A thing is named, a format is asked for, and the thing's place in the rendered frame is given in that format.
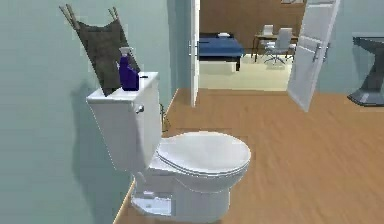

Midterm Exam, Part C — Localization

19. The white laptop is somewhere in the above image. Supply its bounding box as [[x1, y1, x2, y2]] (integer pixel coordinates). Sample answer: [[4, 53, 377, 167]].
[[261, 24, 275, 37]]

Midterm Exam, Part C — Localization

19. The grey pedestal sink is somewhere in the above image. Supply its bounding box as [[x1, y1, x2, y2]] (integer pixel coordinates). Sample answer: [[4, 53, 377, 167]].
[[347, 32, 384, 108]]

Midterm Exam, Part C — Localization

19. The white room door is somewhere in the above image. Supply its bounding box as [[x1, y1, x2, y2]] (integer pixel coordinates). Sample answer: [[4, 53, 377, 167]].
[[287, 0, 342, 113]]

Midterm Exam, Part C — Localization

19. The brown towel on wooden rack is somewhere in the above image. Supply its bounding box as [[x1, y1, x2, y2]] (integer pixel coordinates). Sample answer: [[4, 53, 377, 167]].
[[59, 3, 141, 97]]

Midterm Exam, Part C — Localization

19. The white toilet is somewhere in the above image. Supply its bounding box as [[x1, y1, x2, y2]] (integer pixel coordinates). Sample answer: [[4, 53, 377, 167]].
[[86, 71, 252, 224]]

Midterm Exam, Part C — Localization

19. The white office chair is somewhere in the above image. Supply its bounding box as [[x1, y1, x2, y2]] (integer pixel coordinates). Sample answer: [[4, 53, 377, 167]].
[[263, 27, 297, 65]]

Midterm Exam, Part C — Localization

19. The blue bed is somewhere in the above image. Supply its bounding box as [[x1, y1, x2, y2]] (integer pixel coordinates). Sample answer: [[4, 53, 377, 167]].
[[198, 32, 245, 72]]

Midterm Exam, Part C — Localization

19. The brown wooden desk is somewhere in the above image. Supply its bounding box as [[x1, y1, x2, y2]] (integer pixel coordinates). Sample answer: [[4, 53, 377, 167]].
[[250, 32, 300, 63]]

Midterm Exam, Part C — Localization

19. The silver door handle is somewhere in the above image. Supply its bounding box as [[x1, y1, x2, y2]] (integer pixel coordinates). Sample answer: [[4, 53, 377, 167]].
[[312, 42, 330, 63]]

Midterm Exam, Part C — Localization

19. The purple spray bottle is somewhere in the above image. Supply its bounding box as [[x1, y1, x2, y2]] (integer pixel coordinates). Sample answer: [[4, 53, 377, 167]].
[[117, 46, 141, 92]]

